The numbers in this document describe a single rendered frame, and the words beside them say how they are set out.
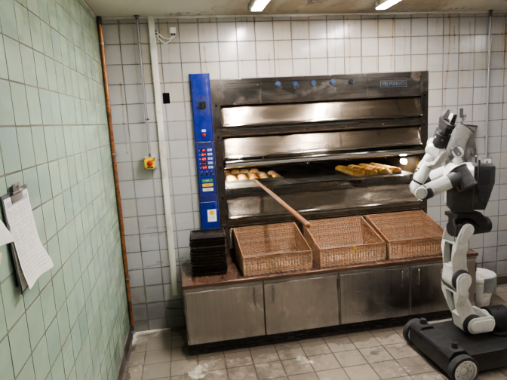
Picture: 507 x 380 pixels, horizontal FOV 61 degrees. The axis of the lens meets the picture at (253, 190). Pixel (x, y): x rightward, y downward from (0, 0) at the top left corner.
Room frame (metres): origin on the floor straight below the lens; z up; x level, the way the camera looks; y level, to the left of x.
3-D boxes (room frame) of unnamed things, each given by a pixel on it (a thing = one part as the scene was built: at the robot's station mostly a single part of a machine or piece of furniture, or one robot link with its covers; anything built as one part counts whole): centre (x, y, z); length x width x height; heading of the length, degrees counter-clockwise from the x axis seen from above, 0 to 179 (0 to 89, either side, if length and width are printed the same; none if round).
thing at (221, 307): (3.47, -0.59, 0.29); 2.42 x 0.56 x 0.58; 99
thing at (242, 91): (3.79, -0.65, 1.99); 1.80 x 0.08 x 0.21; 99
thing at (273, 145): (3.77, -0.65, 1.54); 1.79 x 0.11 x 0.19; 99
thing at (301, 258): (3.41, -0.12, 0.72); 0.56 x 0.49 x 0.28; 100
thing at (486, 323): (2.84, -1.50, 0.28); 0.21 x 0.20 x 0.13; 102
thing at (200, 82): (4.52, 0.54, 1.07); 1.93 x 0.16 x 2.15; 9
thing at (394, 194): (3.77, -0.65, 1.02); 1.79 x 0.11 x 0.19; 99
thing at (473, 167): (2.80, -1.42, 1.26); 0.34 x 0.30 x 0.36; 157
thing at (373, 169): (4.30, -1.15, 1.21); 0.61 x 0.48 x 0.06; 9
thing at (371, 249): (3.51, -0.72, 0.72); 0.56 x 0.49 x 0.28; 99
